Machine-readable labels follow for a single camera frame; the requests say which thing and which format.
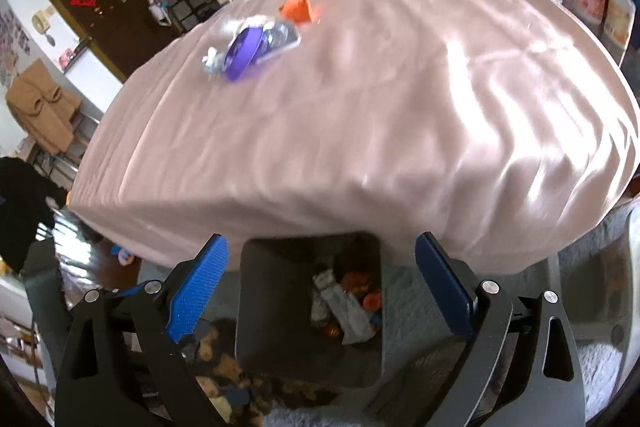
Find white spray bottle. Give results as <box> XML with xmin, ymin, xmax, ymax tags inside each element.
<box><xmin>142</xmin><ymin>0</ymin><xmax>173</xmax><ymax>28</ymax></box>

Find metal chair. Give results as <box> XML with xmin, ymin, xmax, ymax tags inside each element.
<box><xmin>25</xmin><ymin>107</ymin><xmax>103</xmax><ymax>180</ymax></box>

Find white bottle orange label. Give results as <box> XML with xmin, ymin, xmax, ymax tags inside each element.
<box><xmin>600</xmin><ymin>0</ymin><xmax>637</xmax><ymax>52</ymax></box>

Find purple plastic package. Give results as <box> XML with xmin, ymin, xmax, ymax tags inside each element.
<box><xmin>223</xmin><ymin>27</ymin><xmax>269</xmax><ymax>82</ymax></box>

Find wall photos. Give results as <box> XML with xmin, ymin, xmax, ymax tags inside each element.
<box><xmin>0</xmin><ymin>14</ymin><xmax>31</xmax><ymax>88</ymax></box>

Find dark spotted cloth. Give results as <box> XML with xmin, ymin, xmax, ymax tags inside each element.
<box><xmin>191</xmin><ymin>319</ymin><xmax>321</xmax><ymax>427</ymax></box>

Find brown door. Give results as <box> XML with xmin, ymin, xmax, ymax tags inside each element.
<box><xmin>25</xmin><ymin>0</ymin><xmax>141</xmax><ymax>82</ymax></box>

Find dark grey trash bin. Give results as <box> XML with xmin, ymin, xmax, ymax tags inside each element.
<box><xmin>235</xmin><ymin>232</ymin><xmax>385</xmax><ymax>389</ymax></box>

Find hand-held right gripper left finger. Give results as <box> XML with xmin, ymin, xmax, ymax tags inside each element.
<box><xmin>54</xmin><ymin>233</ymin><xmax>231</xmax><ymax>427</ymax></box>

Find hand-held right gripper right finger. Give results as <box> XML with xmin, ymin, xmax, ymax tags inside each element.
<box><xmin>414</xmin><ymin>232</ymin><xmax>586</xmax><ymax>427</ymax></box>

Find tan coat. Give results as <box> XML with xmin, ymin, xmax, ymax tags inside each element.
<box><xmin>5</xmin><ymin>59</ymin><xmax>83</xmax><ymax>155</ymax></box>

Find pink tablecloth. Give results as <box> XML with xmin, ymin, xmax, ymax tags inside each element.
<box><xmin>67</xmin><ymin>0</ymin><xmax>640</xmax><ymax>275</ymax></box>

